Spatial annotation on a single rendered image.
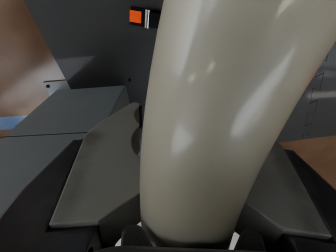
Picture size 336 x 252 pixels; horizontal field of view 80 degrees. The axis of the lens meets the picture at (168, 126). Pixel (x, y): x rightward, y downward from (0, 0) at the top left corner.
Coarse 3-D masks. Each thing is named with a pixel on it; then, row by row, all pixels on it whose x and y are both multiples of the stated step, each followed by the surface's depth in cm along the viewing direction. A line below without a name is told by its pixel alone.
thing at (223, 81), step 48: (192, 0) 3; (240, 0) 2; (288, 0) 2; (192, 48) 3; (240, 48) 3; (288, 48) 3; (192, 96) 3; (240, 96) 3; (288, 96) 3; (144, 144) 5; (192, 144) 4; (240, 144) 3; (144, 192) 5; (192, 192) 4; (240, 192) 4; (192, 240) 5
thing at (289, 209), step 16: (272, 160) 8; (288, 160) 8; (272, 176) 7; (288, 176) 7; (256, 192) 7; (272, 192) 7; (288, 192) 7; (304, 192) 7; (256, 208) 6; (272, 208) 6; (288, 208) 6; (304, 208) 6; (240, 224) 7; (256, 224) 6; (272, 224) 6; (288, 224) 6; (304, 224) 6; (320, 224) 6; (272, 240) 6
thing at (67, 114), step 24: (72, 96) 102; (96, 96) 99; (120, 96) 98; (24, 120) 86; (48, 120) 84; (72, 120) 82; (96, 120) 80; (0, 144) 73; (24, 144) 72; (48, 144) 70; (0, 168) 63; (24, 168) 62; (0, 192) 55
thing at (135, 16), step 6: (132, 6) 85; (132, 12) 86; (138, 12) 86; (144, 12) 86; (150, 12) 84; (156, 12) 86; (132, 18) 87; (138, 18) 87; (144, 18) 86; (150, 18) 85; (156, 18) 85; (132, 24) 89; (138, 24) 89; (144, 24) 87; (150, 24) 87; (156, 24) 86
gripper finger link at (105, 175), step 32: (96, 128) 9; (128, 128) 9; (96, 160) 7; (128, 160) 8; (64, 192) 6; (96, 192) 6; (128, 192) 6; (64, 224) 5; (96, 224) 6; (128, 224) 7
